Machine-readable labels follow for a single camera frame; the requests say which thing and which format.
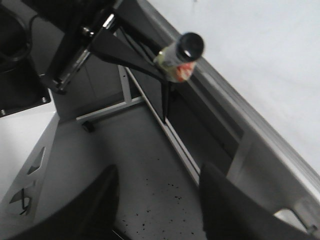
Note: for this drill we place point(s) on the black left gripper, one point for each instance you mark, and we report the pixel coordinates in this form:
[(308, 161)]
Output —
[(80, 20)]

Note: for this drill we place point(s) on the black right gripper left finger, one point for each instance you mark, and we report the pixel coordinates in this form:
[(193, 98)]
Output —
[(89, 216)]

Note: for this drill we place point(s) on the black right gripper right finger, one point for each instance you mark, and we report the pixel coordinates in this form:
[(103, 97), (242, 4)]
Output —
[(229, 214)]

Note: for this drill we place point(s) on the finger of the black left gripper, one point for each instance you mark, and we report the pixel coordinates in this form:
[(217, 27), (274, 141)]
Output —
[(169, 94)]

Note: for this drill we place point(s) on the black whiteboard marker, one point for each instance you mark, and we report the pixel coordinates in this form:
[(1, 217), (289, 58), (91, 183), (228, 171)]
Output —
[(177, 61)]

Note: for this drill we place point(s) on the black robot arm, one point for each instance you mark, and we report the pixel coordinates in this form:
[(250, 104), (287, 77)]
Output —
[(21, 88)]

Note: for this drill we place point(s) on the white whiteboard stand leg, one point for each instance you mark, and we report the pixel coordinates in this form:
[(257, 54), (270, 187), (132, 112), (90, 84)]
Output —
[(127, 100)]

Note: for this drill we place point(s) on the white whiteboard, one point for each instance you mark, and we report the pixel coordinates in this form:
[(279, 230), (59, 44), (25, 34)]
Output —
[(269, 51)]

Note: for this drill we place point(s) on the aluminium whiteboard frame rail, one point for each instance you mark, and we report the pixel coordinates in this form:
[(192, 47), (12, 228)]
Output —
[(265, 165)]

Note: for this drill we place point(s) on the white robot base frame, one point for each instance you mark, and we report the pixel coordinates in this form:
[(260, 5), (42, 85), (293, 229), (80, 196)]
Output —
[(26, 140)]

